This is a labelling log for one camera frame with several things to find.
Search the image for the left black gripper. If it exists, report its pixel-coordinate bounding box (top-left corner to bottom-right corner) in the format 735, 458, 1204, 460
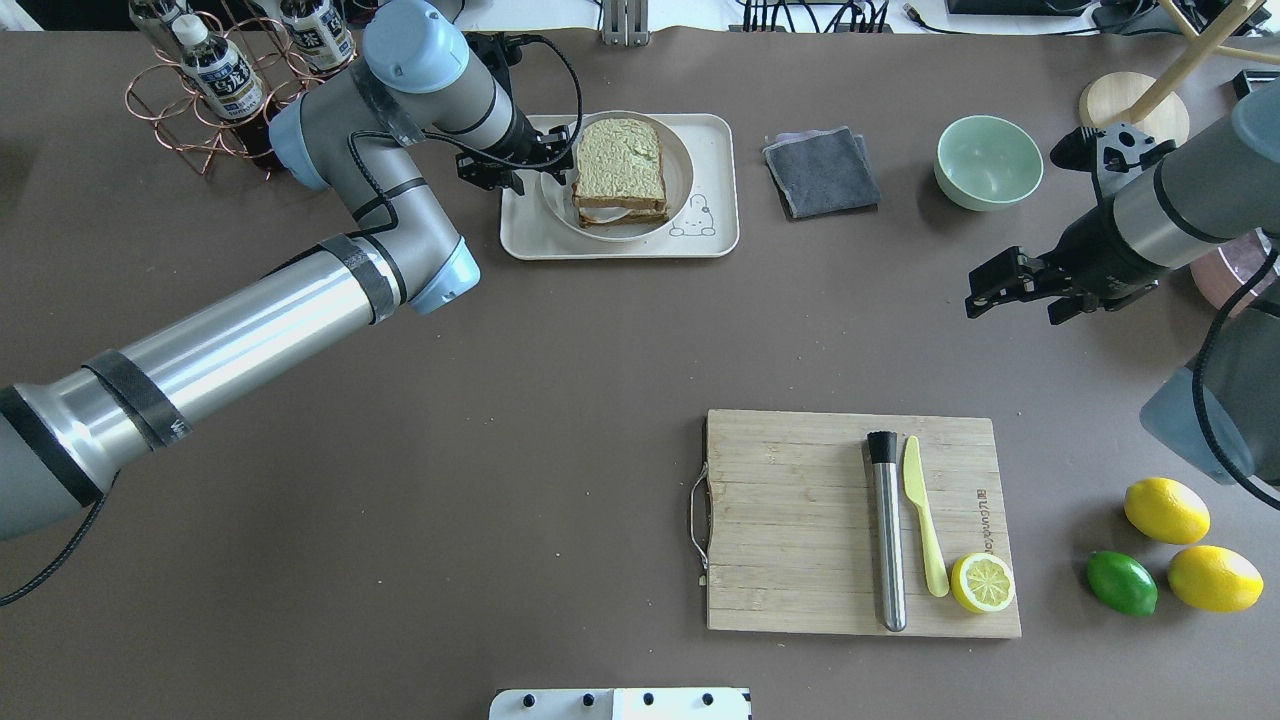
454, 120, 580, 196

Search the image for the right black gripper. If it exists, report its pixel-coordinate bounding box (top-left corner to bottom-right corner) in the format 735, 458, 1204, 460
965, 215, 1161, 325

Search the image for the bread slice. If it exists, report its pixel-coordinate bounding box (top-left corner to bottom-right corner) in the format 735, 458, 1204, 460
573, 117, 667, 213
576, 208, 669, 228

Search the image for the white round plate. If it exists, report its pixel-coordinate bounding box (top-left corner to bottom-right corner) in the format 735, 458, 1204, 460
534, 110, 692, 243

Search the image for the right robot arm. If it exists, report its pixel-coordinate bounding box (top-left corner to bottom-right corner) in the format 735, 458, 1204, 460
966, 86, 1279, 495

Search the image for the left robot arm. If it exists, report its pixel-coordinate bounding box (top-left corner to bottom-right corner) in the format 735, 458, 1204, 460
1, 1, 579, 539

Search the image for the cream rabbit serving tray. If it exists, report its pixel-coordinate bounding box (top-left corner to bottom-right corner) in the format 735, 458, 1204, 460
499, 113, 740, 260

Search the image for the mint green bowl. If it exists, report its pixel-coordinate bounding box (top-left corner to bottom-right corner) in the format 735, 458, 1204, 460
933, 115, 1044, 211

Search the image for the wooden mug tree stand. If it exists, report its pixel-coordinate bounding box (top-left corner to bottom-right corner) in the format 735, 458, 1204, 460
1078, 1, 1279, 143

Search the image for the pink ice bowl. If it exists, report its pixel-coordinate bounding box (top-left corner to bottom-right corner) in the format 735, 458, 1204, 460
1190, 231, 1271, 309

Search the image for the yellow plastic knife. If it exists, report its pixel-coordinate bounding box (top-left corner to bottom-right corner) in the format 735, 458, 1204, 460
902, 436, 950, 597

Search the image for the grey folded cloth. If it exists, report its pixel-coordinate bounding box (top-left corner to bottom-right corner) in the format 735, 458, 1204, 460
762, 126, 882, 220

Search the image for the tea bottle right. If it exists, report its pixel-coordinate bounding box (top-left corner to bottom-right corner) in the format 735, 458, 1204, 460
280, 1, 355, 76

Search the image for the whole lemon upper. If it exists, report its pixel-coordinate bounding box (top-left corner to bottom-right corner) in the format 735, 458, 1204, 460
1123, 477, 1212, 544

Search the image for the whole lemon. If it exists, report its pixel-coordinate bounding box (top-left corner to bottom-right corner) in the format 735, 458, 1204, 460
1167, 544, 1265, 612
1123, 477, 1212, 544

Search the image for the half lemon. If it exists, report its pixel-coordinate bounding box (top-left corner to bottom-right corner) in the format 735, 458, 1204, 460
950, 553, 1015, 614

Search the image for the green lime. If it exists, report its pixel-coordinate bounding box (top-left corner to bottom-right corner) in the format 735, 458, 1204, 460
1085, 551, 1158, 618

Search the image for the bamboo cutting board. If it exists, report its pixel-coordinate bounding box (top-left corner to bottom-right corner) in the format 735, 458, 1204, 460
703, 409, 1012, 635

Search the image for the tea bottle white cap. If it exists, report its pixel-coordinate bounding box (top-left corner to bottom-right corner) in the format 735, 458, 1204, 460
170, 13, 284, 170

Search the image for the whole lemon lower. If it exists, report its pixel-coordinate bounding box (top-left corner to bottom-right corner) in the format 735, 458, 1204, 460
1167, 544, 1265, 612

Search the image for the tea bottle left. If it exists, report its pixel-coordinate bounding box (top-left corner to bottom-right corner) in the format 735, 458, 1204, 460
127, 0, 191, 63

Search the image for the copper wire bottle rack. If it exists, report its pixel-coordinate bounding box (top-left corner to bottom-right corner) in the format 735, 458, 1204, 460
125, 1, 358, 176

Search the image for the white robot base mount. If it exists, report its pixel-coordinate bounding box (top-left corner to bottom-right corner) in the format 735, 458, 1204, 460
488, 685, 753, 719

